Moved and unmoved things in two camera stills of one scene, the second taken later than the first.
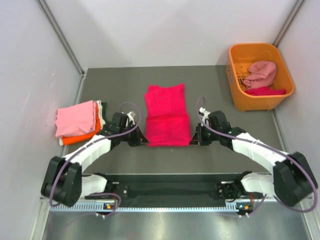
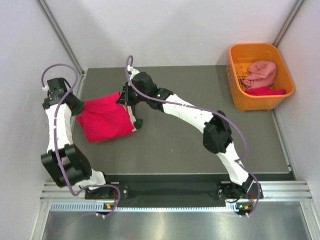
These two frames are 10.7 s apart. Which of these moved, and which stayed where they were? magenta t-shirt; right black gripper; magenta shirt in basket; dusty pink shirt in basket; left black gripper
Moved: magenta t-shirt; right black gripper; left black gripper
Stayed: magenta shirt in basket; dusty pink shirt in basket
